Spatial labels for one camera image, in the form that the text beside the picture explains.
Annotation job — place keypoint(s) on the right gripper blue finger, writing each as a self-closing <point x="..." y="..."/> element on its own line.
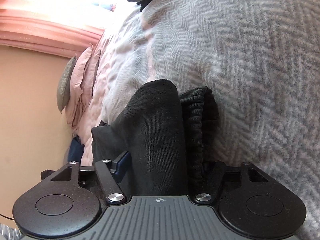
<point x="120" y="165"/>

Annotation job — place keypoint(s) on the black sweatpants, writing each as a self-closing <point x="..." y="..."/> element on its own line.
<point x="169" y="136"/>

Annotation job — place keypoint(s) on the dark blue clothing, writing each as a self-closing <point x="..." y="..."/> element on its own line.
<point x="76" y="150"/>

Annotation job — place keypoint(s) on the grey cushion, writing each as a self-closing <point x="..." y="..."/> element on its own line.
<point x="63" y="90"/>

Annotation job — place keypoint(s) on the pink ruffled pillow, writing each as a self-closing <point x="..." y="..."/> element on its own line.
<point x="81" y="86"/>

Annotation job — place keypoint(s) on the folded dark garment underneath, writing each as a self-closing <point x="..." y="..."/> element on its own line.
<point x="143" y="4"/>

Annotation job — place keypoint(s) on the pink curtain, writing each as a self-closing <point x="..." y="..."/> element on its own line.
<point x="61" y="30"/>

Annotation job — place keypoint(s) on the grey herringbone bed blanket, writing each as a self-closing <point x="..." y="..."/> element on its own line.
<point x="259" y="57"/>

